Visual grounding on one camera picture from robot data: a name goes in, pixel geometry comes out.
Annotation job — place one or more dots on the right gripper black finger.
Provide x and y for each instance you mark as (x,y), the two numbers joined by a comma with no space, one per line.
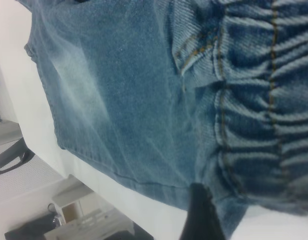
(201,220)

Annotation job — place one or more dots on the blue denim jeans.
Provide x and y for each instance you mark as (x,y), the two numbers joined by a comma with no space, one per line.
(131,87)

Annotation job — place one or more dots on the white perforated board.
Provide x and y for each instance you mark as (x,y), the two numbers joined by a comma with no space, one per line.
(31,185)

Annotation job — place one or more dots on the black object with hole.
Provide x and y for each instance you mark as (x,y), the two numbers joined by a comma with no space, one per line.
(8,160)

